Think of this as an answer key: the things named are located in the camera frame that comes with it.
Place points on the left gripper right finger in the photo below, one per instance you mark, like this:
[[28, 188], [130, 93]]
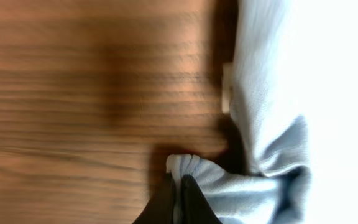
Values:
[[195, 207]]

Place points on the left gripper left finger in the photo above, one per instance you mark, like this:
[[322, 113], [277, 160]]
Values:
[[159, 209]]

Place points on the light blue printed t-shirt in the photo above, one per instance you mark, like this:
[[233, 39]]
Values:
[[295, 104]]

